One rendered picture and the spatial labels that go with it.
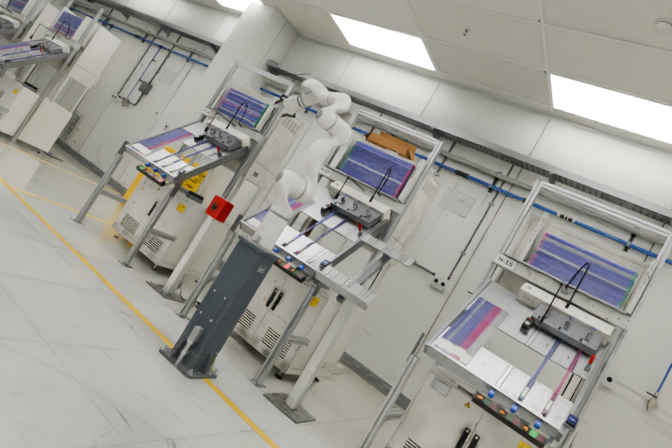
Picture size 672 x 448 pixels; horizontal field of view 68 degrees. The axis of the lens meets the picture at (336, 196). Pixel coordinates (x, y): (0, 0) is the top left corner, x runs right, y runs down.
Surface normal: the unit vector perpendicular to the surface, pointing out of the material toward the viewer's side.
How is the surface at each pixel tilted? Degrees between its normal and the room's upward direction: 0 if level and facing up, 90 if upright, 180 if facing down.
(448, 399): 90
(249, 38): 90
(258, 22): 90
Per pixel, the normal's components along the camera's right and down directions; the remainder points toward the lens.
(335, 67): -0.42, -0.34
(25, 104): 0.75, 0.40
